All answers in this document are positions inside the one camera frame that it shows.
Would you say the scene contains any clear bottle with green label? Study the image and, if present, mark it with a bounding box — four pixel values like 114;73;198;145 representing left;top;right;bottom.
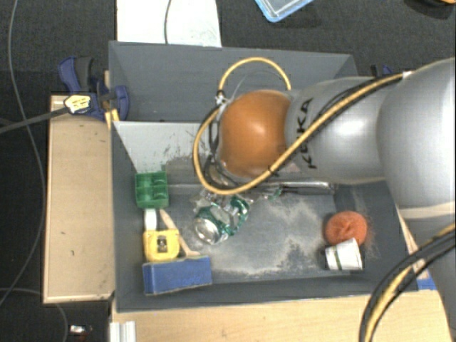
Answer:
192;193;252;246

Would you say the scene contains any green toy brick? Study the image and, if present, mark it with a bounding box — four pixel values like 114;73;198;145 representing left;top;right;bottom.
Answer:
134;170;170;209

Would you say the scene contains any pale wooden stick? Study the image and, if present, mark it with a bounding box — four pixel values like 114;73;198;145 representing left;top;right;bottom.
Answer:
158;208;201;258

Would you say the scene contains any grey metal bin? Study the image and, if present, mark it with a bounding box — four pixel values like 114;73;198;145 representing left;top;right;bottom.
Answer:
108;40;420;313

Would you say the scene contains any shiny clear tube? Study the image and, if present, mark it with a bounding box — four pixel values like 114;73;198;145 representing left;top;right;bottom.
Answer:
279;180;336;195

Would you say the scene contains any yellow tape measure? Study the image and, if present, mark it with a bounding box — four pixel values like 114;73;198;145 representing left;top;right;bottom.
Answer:
142;208;181;263

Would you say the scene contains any blue sponge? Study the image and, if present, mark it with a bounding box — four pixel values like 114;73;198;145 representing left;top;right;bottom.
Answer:
141;255;214;296

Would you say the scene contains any orange scrub ball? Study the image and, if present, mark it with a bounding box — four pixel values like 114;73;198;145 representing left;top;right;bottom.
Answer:
323;210;368;248

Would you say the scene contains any white cup with green stripes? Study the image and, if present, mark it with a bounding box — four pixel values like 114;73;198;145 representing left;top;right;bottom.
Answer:
324;237;364;271

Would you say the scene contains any pale wood board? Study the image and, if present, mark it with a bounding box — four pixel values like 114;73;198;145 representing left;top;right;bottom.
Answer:
42;94;117;304

